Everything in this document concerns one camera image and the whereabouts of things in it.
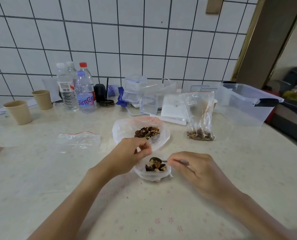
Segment person's right hand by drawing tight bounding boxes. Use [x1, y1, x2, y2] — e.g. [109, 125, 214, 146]
[167, 151, 242, 206]

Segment person's left hand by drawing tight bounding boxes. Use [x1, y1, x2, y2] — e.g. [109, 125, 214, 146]
[99, 137, 153, 178]

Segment metal spoon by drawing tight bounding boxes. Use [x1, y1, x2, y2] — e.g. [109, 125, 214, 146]
[150, 157, 189, 165]

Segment small clear bag of nuts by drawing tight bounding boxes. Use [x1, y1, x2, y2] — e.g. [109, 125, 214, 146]
[133, 152, 173, 183]

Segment person's right forearm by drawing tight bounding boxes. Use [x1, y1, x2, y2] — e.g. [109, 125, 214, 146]
[225, 191, 297, 240]

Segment person's left forearm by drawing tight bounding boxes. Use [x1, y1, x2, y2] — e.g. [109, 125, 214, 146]
[26, 165, 114, 240]

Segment mixed nuts in small bag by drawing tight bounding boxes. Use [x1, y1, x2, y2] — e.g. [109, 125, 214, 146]
[145, 158, 168, 173]

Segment pile of mixed nuts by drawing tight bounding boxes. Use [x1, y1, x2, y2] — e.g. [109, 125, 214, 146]
[134, 126, 161, 140]

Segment wide open clear plastic bag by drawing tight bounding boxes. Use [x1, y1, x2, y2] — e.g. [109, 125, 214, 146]
[112, 116, 171, 153]

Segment clear container lid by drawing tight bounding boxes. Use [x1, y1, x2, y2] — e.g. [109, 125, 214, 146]
[139, 95, 159, 116]

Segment white flat box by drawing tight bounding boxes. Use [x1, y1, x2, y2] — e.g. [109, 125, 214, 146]
[150, 93, 189, 126]

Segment upright zip bag with nuts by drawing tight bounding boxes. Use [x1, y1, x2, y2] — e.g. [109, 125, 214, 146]
[179, 91, 216, 142]

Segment empty flat zip bag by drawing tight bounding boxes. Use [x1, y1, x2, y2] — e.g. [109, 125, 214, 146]
[57, 131, 101, 154]

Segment blue snack wrapper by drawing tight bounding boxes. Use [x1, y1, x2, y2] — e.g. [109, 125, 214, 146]
[107, 84, 128, 107]

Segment clear lidded food container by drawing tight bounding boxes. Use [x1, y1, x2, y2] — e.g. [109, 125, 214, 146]
[122, 74, 148, 104]

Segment black cylindrical container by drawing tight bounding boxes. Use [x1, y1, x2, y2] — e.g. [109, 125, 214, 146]
[94, 83, 108, 103]

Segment blue label water bottle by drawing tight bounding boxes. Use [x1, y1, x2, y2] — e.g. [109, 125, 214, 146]
[75, 71, 96, 114]

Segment large clear storage box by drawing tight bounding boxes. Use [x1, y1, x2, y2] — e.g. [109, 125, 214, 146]
[216, 82, 285, 127]

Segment white cap water bottle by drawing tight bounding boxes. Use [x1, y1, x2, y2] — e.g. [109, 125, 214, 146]
[66, 61, 78, 79]
[56, 62, 79, 112]

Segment red cap water bottle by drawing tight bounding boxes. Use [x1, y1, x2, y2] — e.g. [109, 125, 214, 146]
[79, 62, 96, 103]

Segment brown paper cup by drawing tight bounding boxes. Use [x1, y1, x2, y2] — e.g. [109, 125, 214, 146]
[31, 90, 54, 110]
[3, 100, 33, 126]

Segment grey sofa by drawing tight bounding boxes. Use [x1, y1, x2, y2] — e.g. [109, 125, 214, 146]
[268, 66, 297, 145]

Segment white papers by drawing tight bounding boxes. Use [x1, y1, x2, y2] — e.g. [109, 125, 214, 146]
[0, 97, 42, 115]

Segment brown door frame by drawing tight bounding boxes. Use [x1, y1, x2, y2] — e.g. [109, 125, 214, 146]
[233, 0, 297, 90]

